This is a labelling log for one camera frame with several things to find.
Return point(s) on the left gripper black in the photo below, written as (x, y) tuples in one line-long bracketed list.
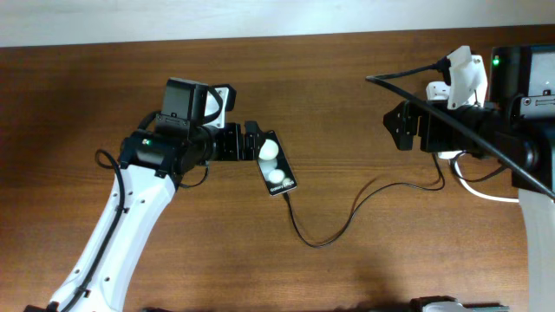
[(232, 148)]

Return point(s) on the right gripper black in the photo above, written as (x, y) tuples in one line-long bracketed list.
[(430, 141)]

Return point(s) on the black Galaxy flip smartphone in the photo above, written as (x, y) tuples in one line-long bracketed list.
[(274, 166)]

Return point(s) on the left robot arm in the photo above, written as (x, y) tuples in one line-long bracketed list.
[(189, 130)]

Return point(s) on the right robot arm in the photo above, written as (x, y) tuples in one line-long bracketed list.
[(506, 112)]

